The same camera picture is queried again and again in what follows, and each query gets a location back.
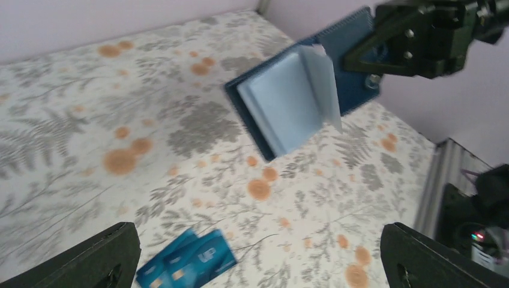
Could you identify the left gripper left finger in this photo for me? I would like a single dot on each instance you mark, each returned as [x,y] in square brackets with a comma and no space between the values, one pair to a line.
[107,259]

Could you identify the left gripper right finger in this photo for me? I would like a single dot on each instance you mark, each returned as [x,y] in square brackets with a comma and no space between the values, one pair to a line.
[411,259]

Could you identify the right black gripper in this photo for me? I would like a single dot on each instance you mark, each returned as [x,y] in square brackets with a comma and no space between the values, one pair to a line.
[423,38]

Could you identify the blue card holder wallet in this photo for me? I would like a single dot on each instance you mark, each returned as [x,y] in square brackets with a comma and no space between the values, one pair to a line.
[287,99]

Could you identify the blue credit card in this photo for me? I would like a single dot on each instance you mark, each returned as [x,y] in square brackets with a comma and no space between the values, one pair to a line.
[198,262]
[153,274]

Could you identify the floral patterned table mat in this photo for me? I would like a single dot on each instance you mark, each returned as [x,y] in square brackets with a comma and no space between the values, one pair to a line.
[139,129]

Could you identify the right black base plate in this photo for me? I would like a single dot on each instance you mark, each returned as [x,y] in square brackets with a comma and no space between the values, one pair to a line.
[476,226]

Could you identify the aluminium rail frame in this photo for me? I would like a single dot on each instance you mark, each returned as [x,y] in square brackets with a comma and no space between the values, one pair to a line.
[448,161]

